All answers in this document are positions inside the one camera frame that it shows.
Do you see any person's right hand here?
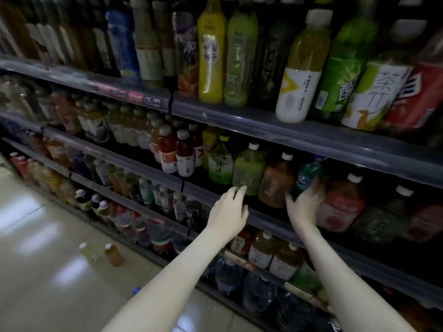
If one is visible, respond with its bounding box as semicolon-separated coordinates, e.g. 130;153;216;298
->
285;178;326;233

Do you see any person's left hand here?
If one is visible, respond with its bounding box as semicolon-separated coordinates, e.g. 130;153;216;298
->
206;185;249;244

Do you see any large teal soda bottle blue cap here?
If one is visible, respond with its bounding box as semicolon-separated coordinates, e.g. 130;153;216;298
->
293;154;326;201

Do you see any pale green tea bottle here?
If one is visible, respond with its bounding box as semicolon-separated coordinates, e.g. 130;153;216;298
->
208;134;234;185

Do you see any row of tea juice bottles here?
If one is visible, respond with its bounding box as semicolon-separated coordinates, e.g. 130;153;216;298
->
0;74;443;246

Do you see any olive tea bottle white cap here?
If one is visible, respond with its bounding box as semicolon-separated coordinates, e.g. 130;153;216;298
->
269;242;305;281
248;231;277;270

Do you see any green-capped dark bottle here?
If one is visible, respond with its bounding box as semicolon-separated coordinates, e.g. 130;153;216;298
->
290;261;324;294

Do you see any orange tea bottle white cap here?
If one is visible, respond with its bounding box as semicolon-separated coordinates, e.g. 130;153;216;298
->
103;242;125;267

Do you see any pale yellow juice bottle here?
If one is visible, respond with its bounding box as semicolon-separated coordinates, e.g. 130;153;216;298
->
130;0;163;82

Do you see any row of red yellow bottles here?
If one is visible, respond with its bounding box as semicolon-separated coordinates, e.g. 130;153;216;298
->
8;151;77;204

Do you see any person's right forearm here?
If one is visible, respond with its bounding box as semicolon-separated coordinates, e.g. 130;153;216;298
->
296;224;416;332

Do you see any person's left forearm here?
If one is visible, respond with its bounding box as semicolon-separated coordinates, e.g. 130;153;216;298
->
102;228;236;332

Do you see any green pictured price label strip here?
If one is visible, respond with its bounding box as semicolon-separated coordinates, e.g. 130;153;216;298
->
48;69;171;113

